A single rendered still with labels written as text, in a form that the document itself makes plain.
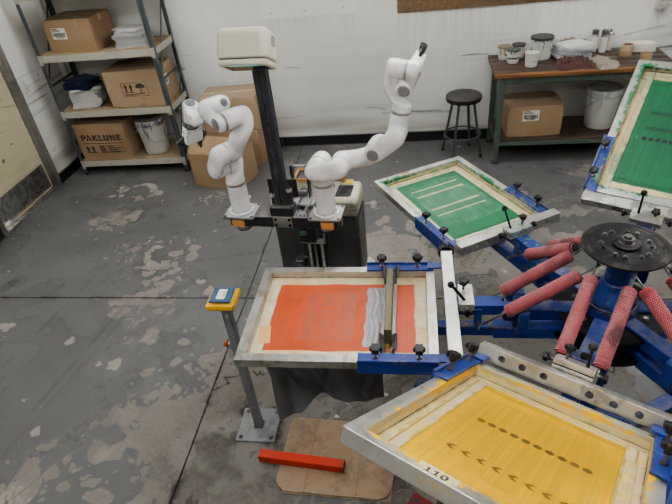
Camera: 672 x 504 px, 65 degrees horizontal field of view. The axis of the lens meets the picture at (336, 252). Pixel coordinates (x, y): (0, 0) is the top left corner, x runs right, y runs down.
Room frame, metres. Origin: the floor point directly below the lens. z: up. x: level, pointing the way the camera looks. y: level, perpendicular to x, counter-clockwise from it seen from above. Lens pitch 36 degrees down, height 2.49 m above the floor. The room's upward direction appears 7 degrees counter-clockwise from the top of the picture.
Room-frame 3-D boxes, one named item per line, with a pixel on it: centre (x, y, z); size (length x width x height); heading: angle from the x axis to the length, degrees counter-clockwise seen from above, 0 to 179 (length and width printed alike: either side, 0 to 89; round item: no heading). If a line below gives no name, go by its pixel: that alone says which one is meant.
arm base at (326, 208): (2.24, 0.02, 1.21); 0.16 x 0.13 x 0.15; 165
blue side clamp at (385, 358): (1.36, -0.18, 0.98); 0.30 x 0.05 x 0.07; 80
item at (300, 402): (1.48, 0.10, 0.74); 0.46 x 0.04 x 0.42; 80
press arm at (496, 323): (1.60, -0.42, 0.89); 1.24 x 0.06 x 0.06; 80
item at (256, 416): (1.89, 0.54, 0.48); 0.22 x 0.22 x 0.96; 80
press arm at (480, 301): (1.57, -0.55, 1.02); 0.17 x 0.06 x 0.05; 80
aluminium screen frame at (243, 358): (1.67, 0.01, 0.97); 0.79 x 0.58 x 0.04; 80
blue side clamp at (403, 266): (1.90, -0.28, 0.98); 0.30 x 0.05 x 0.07; 80
